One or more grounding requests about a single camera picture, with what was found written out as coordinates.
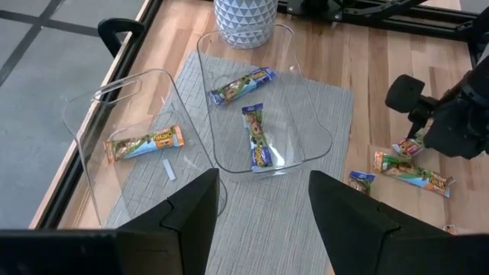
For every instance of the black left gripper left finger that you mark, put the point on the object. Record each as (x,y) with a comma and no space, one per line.
(172,237)

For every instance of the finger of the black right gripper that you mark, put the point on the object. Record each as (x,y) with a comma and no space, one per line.
(418,120)

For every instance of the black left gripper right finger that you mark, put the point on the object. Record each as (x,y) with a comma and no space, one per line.
(374,240)

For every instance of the red wrapper granola bar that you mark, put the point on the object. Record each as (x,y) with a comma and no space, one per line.
(409,147)

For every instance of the orange wrapper granola bar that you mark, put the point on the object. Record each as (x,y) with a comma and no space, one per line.
(145,143)
(412,173)
(452,229)

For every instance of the blue wrapper granola bar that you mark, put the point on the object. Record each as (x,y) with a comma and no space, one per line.
(240,86)
(256,133)
(361,181)

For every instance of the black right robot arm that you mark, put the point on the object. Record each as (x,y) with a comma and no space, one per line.
(483,57)

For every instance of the small white stick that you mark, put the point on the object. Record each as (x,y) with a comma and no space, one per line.
(169,170)

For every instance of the grey woven placemat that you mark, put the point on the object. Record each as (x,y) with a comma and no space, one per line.
(267,214)

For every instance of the clear plastic bin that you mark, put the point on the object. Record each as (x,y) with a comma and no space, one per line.
(298,126)
(153,107)

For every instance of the grey triangle-pattern plant pot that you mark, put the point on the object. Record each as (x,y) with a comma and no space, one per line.
(244,19)

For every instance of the black table clamp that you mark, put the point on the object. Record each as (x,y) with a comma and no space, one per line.
(114,26)

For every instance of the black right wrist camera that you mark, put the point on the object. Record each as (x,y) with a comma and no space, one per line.
(403,93)

